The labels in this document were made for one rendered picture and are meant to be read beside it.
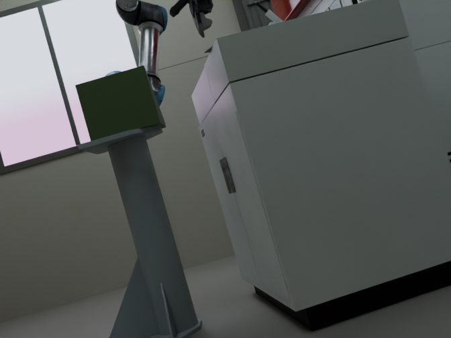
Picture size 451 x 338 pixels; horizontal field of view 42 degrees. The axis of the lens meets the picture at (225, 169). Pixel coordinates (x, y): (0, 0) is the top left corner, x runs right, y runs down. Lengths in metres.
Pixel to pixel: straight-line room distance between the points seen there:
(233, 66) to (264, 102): 0.15
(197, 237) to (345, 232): 2.74
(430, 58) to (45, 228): 3.22
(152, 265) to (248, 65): 0.91
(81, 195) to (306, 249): 3.01
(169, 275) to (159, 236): 0.16
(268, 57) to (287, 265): 0.65
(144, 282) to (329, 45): 1.19
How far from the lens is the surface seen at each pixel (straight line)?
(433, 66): 2.49
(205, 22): 2.36
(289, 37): 1.94
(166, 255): 2.37
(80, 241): 4.69
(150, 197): 2.36
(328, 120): 1.92
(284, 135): 1.87
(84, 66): 4.74
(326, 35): 1.98
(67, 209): 4.70
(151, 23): 2.78
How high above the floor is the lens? 0.50
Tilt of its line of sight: 2 degrees up
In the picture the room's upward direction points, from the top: 16 degrees counter-clockwise
